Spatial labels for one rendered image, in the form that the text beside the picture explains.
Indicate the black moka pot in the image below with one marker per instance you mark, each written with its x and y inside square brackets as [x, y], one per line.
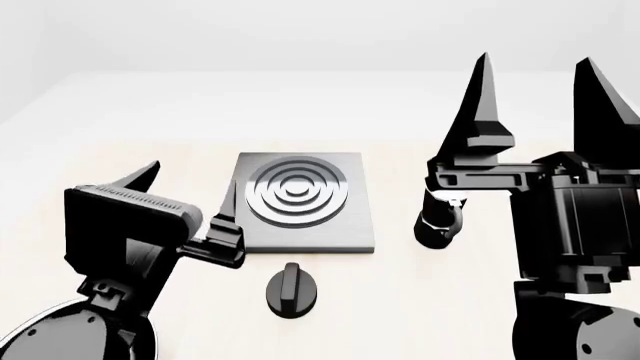
[432, 225]

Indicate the square silver stove plate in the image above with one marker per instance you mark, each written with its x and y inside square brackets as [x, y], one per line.
[305, 202]

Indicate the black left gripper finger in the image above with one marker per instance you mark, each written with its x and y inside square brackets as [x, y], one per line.
[145, 178]
[226, 232]

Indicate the black oval stove knob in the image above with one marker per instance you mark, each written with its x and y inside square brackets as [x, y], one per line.
[291, 290]

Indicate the black ribbed wrist camera box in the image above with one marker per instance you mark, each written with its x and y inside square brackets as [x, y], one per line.
[130, 213]

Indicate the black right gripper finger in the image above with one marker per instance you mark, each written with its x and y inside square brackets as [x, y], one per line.
[600, 112]
[477, 123]

